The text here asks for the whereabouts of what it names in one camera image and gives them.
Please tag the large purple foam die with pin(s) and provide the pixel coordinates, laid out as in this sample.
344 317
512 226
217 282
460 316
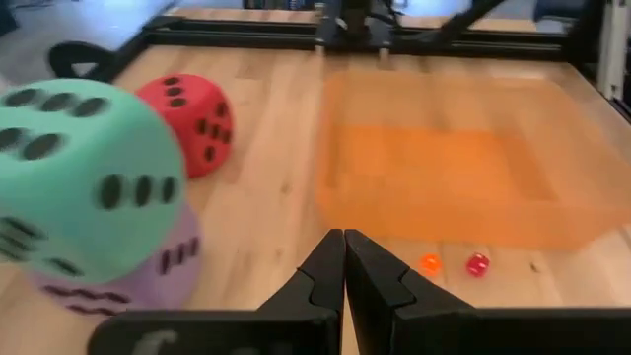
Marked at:
162 281

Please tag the small orange die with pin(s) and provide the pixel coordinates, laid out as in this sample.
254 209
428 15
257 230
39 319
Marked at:
430 264

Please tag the orange translucent plastic bin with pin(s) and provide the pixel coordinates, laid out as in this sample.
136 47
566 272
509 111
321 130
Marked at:
443 172

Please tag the large teal foam die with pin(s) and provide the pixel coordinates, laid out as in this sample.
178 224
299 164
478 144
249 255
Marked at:
84 172

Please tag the black metal table frame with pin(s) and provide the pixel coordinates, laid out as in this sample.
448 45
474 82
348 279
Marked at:
246 37

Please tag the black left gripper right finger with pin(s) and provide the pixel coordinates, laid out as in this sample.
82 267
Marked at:
384 305

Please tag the black frame clamp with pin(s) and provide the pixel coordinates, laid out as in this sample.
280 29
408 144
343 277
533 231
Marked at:
69 54

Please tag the small red die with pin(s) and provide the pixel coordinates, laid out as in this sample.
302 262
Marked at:
477 264

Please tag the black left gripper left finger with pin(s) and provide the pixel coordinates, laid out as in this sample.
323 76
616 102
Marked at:
305 296

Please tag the white metal bar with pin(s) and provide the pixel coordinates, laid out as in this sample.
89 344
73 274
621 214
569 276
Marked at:
611 49

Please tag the large red foam die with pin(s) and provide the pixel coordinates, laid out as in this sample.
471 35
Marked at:
192 123

